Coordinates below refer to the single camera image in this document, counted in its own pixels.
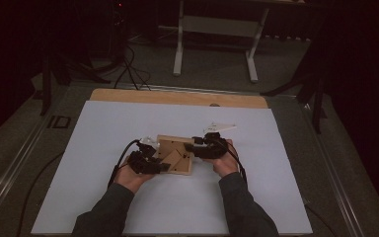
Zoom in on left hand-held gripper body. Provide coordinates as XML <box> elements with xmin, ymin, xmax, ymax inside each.
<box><xmin>127</xmin><ymin>135</ymin><xmax>163</xmax><ymax>176</ymax></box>

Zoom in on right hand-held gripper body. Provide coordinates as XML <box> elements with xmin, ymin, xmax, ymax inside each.
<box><xmin>193</xmin><ymin>121</ymin><xmax>238</xmax><ymax>161</ymax></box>

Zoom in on wooden photo frame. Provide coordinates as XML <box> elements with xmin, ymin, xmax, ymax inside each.
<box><xmin>150</xmin><ymin>133</ymin><xmax>195</xmax><ymax>177</ymax></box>

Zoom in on person's left hand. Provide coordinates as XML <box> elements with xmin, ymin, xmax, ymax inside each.
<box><xmin>114</xmin><ymin>155</ymin><xmax>156</xmax><ymax>195</ymax></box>

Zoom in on person's right hand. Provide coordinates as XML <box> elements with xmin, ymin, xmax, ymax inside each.
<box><xmin>206</xmin><ymin>138</ymin><xmax>240</xmax><ymax>179</ymax></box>

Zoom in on white table mat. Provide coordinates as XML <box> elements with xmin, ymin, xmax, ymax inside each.
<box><xmin>31</xmin><ymin>100</ymin><xmax>314</xmax><ymax>236</ymax></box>

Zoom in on wooden table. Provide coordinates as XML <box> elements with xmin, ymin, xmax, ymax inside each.
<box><xmin>89</xmin><ymin>87</ymin><xmax>269</xmax><ymax>110</ymax></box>

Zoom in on black floor socket box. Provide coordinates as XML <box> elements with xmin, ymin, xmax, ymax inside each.
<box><xmin>46</xmin><ymin>115</ymin><xmax>72</xmax><ymax>130</ymax></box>

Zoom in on black stand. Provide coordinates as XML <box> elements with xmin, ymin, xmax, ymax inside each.
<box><xmin>38</xmin><ymin>19</ymin><xmax>113</xmax><ymax>117</ymax></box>
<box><xmin>261</xmin><ymin>9</ymin><xmax>331</xmax><ymax>135</ymax></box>

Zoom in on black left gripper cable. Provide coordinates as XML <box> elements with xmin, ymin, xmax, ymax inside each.
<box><xmin>107</xmin><ymin>138</ymin><xmax>142</xmax><ymax>190</ymax></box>

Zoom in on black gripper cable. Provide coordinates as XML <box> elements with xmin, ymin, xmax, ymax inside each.
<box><xmin>107</xmin><ymin>138</ymin><xmax>142</xmax><ymax>190</ymax></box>
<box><xmin>223</xmin><ymin>139</ymin><xmax>339</xmax><ymax>237</ymax></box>

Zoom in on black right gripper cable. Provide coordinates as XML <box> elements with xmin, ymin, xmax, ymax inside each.
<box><xmin>223</xmin><ymin>139</ymin><xmax>339</xmax><ymax>237</ymax></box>

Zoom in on metal floor rail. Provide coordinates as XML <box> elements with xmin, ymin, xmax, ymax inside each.
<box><xmin>295</xmin><ymin>98</ymin><xmax>367</xmax><ymax>237</ymax></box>
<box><xmin>0</xmin><ymin>112</ymin><xmax>52</xmax><ymax>226</ymax></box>
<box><xmin>68</xmin><ymin>80</ymin><xmax>298</xmax><ymax>99</ymax></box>

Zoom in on black floor cables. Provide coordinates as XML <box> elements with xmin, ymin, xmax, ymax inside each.
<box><xmin>113</xmin><ymin>42</ymin><xmax>153</xmax><ymax>92</ymax></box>

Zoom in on black cable on floor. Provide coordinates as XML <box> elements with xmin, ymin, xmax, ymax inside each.
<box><xmin>15</xmin><ymin>150</ymin><xmax>65</xmax><ymax>237</ymax></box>

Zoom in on white metal desk frame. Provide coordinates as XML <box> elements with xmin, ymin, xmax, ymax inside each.
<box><xmin>172</xmin><ymin>0</ymin><xmax>308</xmax><ymax>84</ymax></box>

